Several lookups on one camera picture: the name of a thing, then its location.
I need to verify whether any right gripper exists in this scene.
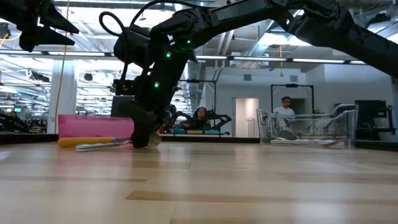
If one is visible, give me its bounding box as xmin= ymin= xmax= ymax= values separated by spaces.
xmin=119 ymin=58 xmax=187 ymax=149

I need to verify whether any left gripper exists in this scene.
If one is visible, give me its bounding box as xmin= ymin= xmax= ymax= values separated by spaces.
xmin=0 ymin=0 xmax=80 ymax=53

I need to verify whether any orange handled spoon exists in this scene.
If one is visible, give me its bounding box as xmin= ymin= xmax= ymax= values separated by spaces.
xmin=58 ymin=136 xmax=131 ymax=149

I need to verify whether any long ceiling light strip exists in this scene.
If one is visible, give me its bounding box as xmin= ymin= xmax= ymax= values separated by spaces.
xmin=0 ymin=49 xmax=398 ymax=67

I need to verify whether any red translucent plastic bin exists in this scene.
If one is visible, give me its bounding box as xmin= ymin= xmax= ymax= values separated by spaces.
xmin=58 ymin=113 xmax=136 ymax=140

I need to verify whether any person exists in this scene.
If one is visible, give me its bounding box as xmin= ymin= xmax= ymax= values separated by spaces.
xmin=273 ymin=96 xmax=296 ymax=133
xmin=183 ymin=106 xmax=214 ymax=131

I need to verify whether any white column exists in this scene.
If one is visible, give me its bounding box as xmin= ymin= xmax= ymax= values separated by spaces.
xmin=46 ymin=58 xmax=78 ymax=134

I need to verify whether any white door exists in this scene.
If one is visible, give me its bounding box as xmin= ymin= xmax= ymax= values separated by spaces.
xmin=234 ymin=98 xmax=260 ymax=138

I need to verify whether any clear plastic bin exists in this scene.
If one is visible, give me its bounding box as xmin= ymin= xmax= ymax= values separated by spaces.
xmin=256 ymin=103 xmax=359 ymax=150

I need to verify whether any black monitor on stand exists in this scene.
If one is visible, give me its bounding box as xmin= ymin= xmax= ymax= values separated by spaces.
xmin=354 ymin=99 xmax=397 ymax=141

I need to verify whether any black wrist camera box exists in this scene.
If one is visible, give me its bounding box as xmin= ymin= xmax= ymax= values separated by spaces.
xmin=111 ymin=78 xmax=139 ymax=96

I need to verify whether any yellow hanging cable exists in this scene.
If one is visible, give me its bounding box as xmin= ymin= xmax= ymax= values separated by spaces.
xmin=54 ymin=0 xmax=71 ymax=134

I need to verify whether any black gantry frame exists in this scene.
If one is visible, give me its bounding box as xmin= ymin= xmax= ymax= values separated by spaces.
xmin=178 ymin=79 xmax=218 ymax=131
xmin=270 ymin=83 xmax=315 ymax=114

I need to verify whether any silver ventilation duct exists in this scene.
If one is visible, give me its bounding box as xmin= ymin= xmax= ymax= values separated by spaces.
xmin=242 ymin=29 xmax=284 ymax=69
xmin=183 ymin=60 xmax=208 ymax=106

